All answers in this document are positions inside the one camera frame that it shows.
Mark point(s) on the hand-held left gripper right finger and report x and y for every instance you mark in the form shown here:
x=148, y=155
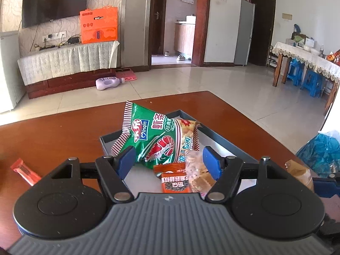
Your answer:
x=212, y=162

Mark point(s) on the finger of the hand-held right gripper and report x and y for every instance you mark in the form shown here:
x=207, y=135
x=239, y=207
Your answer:
x=330, y=224
x=322, y=188

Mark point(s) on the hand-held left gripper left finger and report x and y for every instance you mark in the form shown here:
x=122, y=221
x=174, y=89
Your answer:
x=124, y=162

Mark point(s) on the long clear cracker packet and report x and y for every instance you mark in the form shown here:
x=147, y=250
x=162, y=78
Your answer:
x=195, y=164

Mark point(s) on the blue-grey shallow box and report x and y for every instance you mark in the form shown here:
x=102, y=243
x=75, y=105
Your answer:
x=209, y=138

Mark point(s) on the brown and silver snack packet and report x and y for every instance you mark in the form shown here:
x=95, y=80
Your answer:
x=298, y=172

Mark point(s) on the green striped shrimp chip bag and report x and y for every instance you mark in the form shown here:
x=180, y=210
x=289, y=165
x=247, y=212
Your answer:
x=151, y=138

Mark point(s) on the orange snack packet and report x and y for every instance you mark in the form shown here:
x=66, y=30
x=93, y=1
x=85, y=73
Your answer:
x=172, y=180

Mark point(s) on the blue plastic bag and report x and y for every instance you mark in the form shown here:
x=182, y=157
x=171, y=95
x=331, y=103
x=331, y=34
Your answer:
x=322, y=151

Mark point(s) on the purple detergent bottle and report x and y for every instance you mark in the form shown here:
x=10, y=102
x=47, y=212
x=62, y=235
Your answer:
x=107, y=83

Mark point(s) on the pink floor mat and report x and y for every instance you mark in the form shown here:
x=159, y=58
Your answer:
x=127, y=75

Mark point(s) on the dark wooden television cabinet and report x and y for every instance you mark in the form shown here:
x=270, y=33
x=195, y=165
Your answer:
x=71, y=83

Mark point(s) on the small red snack packet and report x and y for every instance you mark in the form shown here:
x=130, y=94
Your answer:
x=25, y=171

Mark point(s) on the blue plastic stool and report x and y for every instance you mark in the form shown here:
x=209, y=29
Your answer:
x=313, y=82
x=294, y=71

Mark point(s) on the cabinet with white cloth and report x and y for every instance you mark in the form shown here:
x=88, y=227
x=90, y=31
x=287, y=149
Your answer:
x=66, y=61

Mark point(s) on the shoe rack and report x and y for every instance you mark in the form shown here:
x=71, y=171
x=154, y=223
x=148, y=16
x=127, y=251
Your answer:
x=271, y=57

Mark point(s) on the wooden kitchen cabinet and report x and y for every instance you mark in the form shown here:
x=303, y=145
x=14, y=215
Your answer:
x=184, y=37

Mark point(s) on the grey refrigerator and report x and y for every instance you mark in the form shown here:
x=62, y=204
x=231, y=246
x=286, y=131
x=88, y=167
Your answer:
x=244, y=34

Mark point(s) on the black router box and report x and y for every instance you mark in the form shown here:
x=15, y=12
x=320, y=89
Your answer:
x=74, y=40

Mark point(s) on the orange snack bag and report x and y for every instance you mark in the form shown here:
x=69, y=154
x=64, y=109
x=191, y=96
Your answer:
x=334, y=57

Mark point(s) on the dining table with lace cloth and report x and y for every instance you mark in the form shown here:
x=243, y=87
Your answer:
x=305, y=57

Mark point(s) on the orange gift box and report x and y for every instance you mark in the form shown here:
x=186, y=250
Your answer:
x=99, y=25

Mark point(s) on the dark wooden door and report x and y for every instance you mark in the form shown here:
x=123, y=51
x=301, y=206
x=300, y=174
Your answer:
x=264, y=32

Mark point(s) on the white chest freezer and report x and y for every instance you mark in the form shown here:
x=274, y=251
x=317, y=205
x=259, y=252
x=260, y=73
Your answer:
x=10, y=71

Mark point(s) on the black flat television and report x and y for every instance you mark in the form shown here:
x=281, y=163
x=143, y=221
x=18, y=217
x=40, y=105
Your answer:
x=53, y=2

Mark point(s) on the white wall power outlet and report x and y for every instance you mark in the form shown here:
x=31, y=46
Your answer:
x=54, y=35

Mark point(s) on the yellow wall sign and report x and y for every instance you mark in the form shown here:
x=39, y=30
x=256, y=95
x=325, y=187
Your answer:
x=287, y=16

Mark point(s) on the white wall water heater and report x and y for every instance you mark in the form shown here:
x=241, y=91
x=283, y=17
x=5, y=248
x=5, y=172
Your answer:
x=187, y=0

